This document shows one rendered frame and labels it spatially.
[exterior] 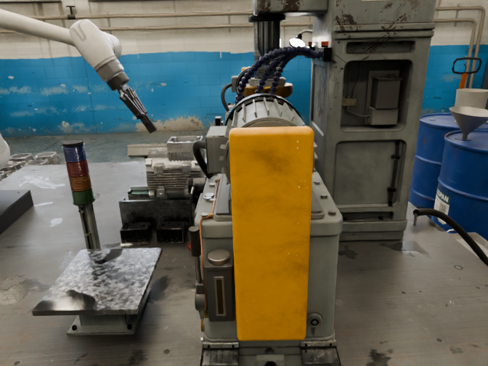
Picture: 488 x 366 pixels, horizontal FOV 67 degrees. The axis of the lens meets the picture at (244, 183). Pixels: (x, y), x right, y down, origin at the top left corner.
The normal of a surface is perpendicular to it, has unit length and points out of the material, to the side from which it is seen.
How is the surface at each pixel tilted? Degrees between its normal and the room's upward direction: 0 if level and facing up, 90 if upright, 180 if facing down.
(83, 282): 0
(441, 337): 0
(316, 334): 89
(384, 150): 90
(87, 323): 90
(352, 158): 90
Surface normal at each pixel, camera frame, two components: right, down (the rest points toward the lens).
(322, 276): 0.00, 0.34
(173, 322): -0.03, -0.94
